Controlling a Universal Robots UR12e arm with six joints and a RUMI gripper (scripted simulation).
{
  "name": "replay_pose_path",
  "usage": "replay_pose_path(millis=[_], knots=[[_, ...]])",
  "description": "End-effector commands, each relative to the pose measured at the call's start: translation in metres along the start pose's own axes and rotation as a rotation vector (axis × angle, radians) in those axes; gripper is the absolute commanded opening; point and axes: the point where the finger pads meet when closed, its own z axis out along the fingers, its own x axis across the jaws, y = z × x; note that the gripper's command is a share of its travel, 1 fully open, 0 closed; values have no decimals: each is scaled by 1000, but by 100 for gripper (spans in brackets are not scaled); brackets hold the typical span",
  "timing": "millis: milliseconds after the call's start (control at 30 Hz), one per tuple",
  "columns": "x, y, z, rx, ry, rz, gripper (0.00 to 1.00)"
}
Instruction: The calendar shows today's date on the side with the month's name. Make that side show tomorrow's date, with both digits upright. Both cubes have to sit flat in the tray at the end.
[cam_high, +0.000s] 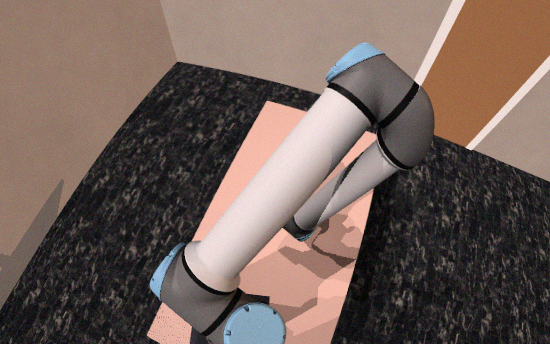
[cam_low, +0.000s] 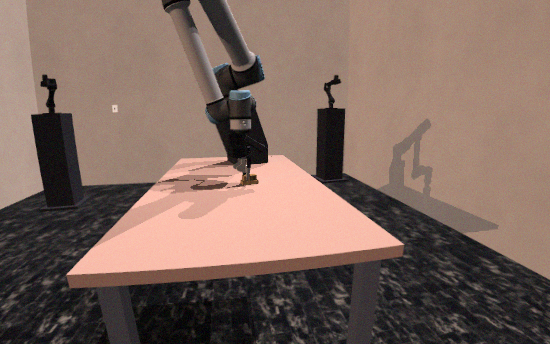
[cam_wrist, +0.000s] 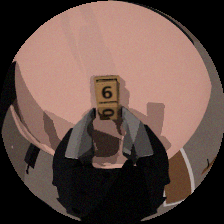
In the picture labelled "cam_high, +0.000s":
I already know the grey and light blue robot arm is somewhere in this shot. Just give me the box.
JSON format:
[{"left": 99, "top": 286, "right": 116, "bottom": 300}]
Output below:
[{"left": 150, "top": 43, "right": 435, "bottom": 344}]

